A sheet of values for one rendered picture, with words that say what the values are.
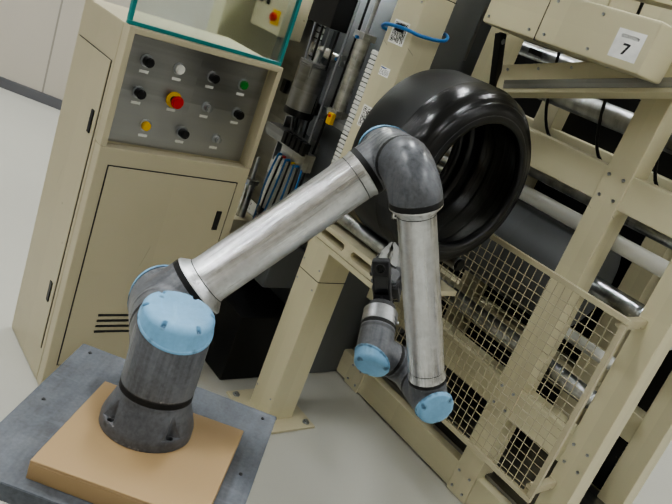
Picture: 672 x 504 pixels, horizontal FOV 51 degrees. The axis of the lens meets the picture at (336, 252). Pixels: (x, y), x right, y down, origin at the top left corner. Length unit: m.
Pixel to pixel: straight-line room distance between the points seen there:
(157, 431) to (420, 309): 0.60
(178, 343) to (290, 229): 0.35
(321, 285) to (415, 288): 1.03
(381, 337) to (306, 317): 0.87
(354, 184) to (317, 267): 1.02
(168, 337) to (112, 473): 0.26
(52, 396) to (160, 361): 0.32
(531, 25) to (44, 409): 1.76
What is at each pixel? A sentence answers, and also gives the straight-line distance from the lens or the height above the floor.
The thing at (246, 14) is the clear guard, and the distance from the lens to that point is 2.38.
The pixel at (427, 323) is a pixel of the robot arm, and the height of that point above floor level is 0.98.
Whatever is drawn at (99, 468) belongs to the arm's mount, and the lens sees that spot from 1.41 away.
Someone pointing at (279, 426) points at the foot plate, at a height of 0.01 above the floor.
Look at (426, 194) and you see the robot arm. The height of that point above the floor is 1.25.
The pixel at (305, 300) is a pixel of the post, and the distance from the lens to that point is 2.57.
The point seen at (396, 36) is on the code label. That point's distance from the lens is 2.39.
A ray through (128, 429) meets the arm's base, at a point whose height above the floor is 0.67.
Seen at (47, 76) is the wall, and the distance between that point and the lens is 6.13.
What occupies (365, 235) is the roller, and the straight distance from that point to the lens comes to 2.23.
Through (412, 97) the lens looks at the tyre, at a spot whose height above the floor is 1.36.
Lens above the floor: 1.55
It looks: 19 degrees down
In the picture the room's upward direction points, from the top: 21 degrees clockwise
